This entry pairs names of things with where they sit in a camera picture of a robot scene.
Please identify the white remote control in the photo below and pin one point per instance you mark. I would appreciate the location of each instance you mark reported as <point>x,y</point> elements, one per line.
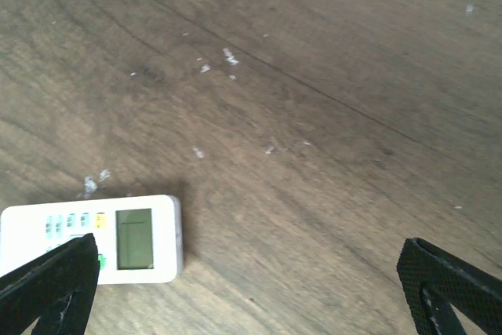
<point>139,239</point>

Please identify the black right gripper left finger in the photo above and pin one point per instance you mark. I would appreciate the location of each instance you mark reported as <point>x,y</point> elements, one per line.
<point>55,290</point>

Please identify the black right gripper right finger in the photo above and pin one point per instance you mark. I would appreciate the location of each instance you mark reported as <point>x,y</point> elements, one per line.
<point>435,283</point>

